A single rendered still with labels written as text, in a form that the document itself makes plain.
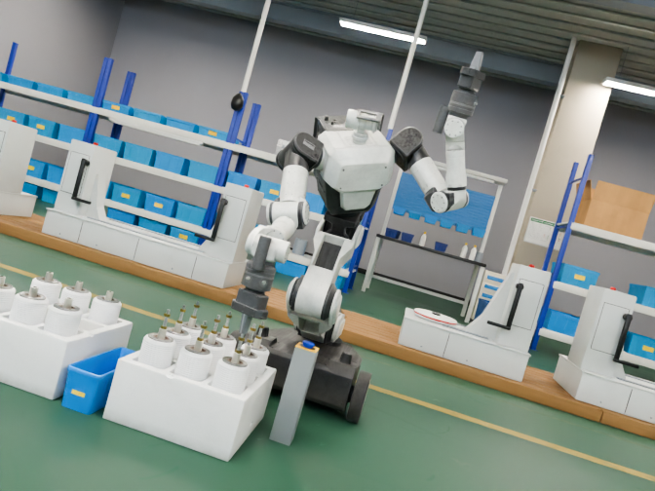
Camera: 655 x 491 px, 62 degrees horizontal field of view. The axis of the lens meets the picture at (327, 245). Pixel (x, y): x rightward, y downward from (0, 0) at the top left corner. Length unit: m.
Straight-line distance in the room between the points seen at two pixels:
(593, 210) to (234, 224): 4.11
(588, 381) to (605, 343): 0.27
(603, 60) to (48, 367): 7.75
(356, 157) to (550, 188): 6.16
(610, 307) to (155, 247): 3.05
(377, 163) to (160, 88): 9.71
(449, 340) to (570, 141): 4.95
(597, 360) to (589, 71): 5.21
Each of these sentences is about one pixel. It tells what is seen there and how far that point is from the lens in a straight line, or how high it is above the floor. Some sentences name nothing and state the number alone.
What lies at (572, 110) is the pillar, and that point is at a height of 3.06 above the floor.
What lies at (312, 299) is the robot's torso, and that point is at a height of 0.43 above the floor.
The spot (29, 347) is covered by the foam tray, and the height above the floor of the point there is 0.13.
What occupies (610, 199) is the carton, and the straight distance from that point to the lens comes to 6.65.
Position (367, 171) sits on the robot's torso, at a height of 0.93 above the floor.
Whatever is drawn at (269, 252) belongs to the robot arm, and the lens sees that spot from 1.56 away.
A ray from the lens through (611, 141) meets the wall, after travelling 10.66.
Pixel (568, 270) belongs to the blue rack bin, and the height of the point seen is 0.94.
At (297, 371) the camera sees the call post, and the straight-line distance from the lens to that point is 1.78.
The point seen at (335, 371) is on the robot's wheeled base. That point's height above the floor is 0.18.
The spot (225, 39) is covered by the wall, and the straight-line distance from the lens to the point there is 11.30.
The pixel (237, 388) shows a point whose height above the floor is 0.19.
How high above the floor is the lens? 0.72
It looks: 2 degrees down
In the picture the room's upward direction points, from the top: 16 degrees clockwise
